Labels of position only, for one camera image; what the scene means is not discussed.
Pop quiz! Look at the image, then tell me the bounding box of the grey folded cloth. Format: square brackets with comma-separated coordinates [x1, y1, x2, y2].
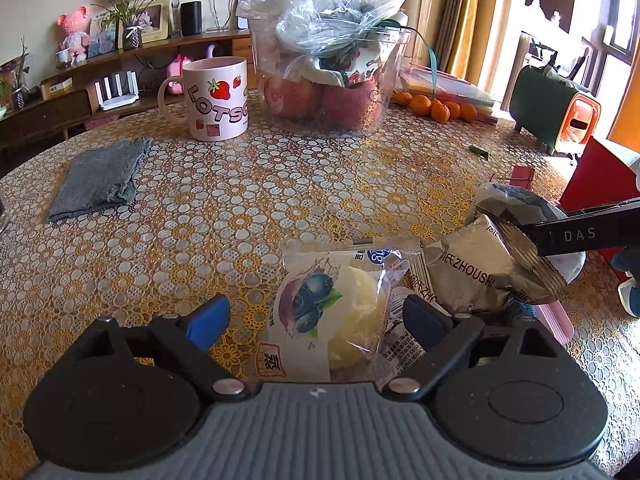
[46, 137, 152, 223]

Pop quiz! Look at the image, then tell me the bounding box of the black cylindrical speaker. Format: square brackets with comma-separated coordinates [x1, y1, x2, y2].
[180, 1, 203, 37]

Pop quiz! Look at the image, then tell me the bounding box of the cream photo frame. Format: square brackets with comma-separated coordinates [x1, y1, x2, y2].
[117, 0, 171, 44]

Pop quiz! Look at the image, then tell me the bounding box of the red and white cardboard box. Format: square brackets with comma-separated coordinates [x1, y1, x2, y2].
[559, 135, 640, 213]

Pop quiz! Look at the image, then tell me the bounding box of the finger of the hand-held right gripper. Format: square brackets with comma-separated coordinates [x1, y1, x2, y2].
[505, 219, 538, 241]

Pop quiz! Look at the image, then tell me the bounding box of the pink pouch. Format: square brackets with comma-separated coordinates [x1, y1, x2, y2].
[520, 302, 575, 346]

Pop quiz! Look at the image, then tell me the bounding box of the person's dark clothing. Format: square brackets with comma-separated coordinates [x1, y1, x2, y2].
[611, 250, 640, 318]

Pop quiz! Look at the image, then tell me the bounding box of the small potted twig plant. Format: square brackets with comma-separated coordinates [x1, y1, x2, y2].
[0, 35, 35, 111]

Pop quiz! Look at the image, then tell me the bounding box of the blueberry bread packet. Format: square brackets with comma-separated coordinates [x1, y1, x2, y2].
[255, 241, 423, 383]

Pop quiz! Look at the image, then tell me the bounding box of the yellow curtain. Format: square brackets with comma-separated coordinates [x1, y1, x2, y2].
[445, 0, 523, 78]

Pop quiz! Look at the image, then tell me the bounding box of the clear crumpled plastic bag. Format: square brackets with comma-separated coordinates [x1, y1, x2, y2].
[236, 0, 406, 57]

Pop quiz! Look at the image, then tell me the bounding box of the red apple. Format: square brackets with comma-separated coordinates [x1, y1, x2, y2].
[262, 75, 323, 121]
[320, 80, 388, 131]

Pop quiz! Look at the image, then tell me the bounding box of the beige curtain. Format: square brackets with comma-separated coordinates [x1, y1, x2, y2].
[400, 0, 453, 68]

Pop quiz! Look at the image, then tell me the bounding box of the pink plush pig toy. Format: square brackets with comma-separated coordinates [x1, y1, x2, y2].
[56, 5, 92, 64]

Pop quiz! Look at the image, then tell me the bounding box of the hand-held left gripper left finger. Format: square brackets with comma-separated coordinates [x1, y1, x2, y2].
[75, 295, 251, 403]

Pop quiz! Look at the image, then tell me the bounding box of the green and orange tissue box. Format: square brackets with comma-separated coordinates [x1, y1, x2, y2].
[510, 62, 602, 156]

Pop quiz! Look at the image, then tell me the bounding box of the teal ribbon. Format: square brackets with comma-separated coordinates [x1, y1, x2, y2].
[397, 12, 442, 106]

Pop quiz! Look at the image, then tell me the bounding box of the white plastic bag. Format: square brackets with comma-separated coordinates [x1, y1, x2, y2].
[472, 182, 587, 283]

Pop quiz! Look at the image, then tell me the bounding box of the silver snack packet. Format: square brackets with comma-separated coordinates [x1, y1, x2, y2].
[420, 214, 568, 316]

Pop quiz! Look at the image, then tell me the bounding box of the wooden television cabinet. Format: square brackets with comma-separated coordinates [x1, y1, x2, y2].
[0, 27, 253, 161]

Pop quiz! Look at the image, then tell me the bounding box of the red binder clip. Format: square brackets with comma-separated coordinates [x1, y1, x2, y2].
[490, 165, 536, 192]

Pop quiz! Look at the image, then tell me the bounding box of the small blue picture frame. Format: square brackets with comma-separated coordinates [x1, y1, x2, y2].
[87, 12, 119, 58]

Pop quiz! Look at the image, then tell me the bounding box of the pink strawberry print mug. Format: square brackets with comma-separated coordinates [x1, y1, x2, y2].
[158, 56, 249, 142]

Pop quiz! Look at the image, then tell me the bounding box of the stack of colourful folders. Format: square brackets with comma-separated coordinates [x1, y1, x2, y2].
[400, 65, 502, 122]

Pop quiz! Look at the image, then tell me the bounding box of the white router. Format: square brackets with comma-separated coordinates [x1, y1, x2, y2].
[95, 71, 141, 112]

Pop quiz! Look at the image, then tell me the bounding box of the small potted grass plant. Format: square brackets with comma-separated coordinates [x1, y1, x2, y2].
[92, 0, 161, 52]

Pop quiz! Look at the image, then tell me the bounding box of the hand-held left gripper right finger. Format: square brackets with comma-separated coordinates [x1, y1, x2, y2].
[382, 295, 557, 403]

